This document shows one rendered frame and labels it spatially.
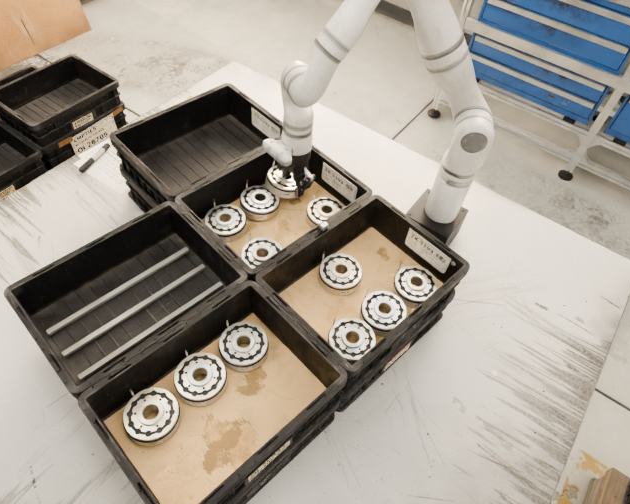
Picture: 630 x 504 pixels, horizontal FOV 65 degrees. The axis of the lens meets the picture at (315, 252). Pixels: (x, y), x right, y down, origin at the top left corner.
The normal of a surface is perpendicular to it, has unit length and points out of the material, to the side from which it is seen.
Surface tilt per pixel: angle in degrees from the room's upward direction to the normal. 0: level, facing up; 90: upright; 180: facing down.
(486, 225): 0
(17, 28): 72
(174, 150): 0
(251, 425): 0
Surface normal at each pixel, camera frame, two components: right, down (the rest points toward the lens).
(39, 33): 0.79, 0.29
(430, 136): 0.07, -0.61
